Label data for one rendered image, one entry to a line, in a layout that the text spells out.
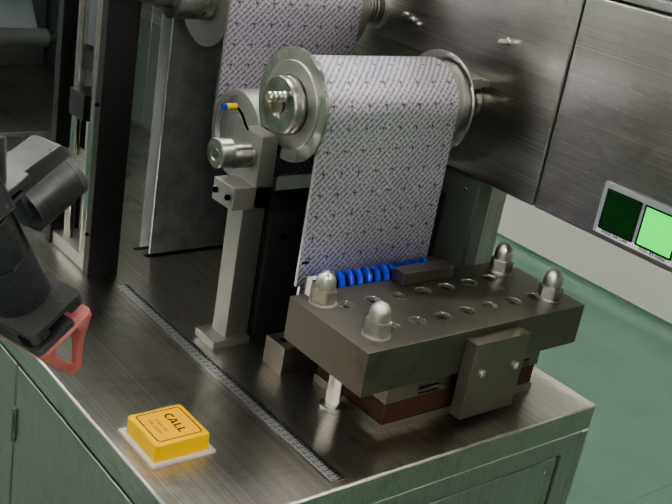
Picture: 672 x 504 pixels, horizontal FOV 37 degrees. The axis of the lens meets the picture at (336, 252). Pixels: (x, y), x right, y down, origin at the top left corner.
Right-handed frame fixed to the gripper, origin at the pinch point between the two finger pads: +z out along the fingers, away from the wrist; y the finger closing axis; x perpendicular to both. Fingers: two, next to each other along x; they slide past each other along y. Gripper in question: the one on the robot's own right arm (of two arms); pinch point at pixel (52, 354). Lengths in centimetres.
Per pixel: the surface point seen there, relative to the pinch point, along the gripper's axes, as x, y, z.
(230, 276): -30.7, 8.0, 22.5
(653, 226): -61, -39, 18
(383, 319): -30.1, -18.2, 15.9
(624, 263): -244, 32, 236
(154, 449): -2.4, -6.0, 16.1
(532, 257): -247, 75, 256
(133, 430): -3.5, -1.3, 17.3
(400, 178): -53, -6, 17
